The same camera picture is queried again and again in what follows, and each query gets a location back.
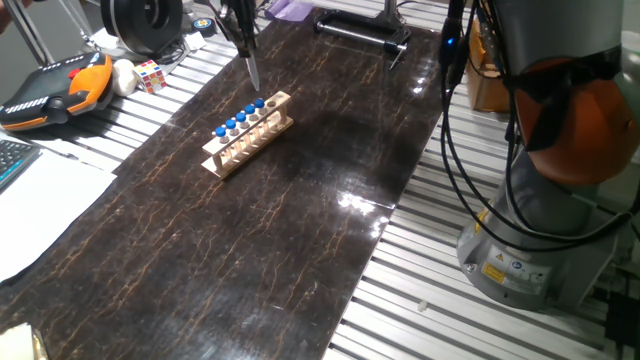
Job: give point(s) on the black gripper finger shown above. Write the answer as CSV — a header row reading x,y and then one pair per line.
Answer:
x,y
252,40
240,39

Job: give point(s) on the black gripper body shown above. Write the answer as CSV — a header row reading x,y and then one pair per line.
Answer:
x,y
245,12

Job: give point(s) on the blue capped glass test tube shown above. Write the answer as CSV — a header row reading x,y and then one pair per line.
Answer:
x,y
259,103
253,72
249,109
220,131
230,123
240,117

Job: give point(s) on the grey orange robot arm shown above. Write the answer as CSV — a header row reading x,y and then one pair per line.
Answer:
x,y
575,130

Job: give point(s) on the wooden test tube rack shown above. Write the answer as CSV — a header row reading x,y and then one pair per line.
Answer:
x,y
283,98

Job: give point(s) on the bare person hand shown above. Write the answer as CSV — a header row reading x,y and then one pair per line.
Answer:
x,y
6,15

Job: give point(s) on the purple plastic bag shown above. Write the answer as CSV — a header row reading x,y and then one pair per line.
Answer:
x,y
290,9

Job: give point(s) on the white rubik's cube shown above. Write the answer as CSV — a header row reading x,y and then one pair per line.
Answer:
x,y
150,76

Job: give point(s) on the black filament spool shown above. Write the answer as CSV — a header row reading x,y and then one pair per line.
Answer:
x,y
125,25

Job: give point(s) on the white egg shaped object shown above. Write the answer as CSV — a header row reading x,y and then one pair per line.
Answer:
x,y
123,77

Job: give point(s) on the black metal stand base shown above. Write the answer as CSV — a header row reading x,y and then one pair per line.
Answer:
x,y
397,36

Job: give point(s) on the silver metal rod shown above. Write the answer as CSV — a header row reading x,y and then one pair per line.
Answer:
x,y
31,35
77,22

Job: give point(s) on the orange black teach pendant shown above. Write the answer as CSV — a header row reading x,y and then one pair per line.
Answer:
x,y
55,95

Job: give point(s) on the dark marble pattern mat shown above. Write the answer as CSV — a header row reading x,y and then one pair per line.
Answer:
x,y
225,240

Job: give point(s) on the brown cardboard box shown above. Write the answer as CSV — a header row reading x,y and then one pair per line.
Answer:
x,y
482,90

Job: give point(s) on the black computer keyboard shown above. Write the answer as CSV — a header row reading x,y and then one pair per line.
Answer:
x,y
15,160

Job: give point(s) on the white paper sheet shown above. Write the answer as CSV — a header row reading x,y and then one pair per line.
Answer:
x,y
45,210

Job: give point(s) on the small white scrap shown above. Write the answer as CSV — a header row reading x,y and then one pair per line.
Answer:
x,y
423,305

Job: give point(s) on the small gold white box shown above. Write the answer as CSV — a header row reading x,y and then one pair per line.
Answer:
x,y
17,345

